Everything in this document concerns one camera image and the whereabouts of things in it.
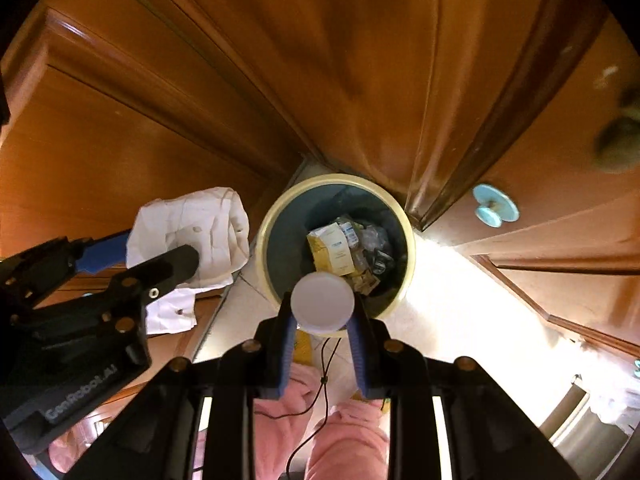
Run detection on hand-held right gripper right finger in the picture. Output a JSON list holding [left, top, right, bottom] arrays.
[[348, 299, 581, 480]]

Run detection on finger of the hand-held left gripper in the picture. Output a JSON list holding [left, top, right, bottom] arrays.
[[100, 244, 201, 362], [0, 229, 132, 312]]

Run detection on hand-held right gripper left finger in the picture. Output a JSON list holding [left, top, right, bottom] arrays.
[[65, 291, 297, 480]]

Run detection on small white plastic bottle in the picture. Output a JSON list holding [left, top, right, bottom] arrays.
[[291, 272, 356, 337]]

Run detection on white paper bag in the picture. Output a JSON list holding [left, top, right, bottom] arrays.
[[125, 186, 251, 335]]

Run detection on cream rimmed trash bin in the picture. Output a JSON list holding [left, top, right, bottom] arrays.
[[255, 173, 416, 321]]

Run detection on yellow flat item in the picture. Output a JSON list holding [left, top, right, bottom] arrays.
[[294, 329, 315, 365]]

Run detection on person's pink pants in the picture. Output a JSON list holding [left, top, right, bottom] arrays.
[[50, 360, 391, 480]]

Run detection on wooden cabinet door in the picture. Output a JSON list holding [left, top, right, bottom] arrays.
[[415, 10, 640, 361], [85, 0, 556, 231], [0, 0, 311, 306]]

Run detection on light blue round knob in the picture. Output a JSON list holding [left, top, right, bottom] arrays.
[[472, 184, 520, 229]]

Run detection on stainless steel appliance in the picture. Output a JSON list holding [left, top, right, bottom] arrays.
[[537, 375, 640, 466]]

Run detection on thin black cable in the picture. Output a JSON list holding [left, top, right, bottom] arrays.
[[255, 337, 346, 480]]

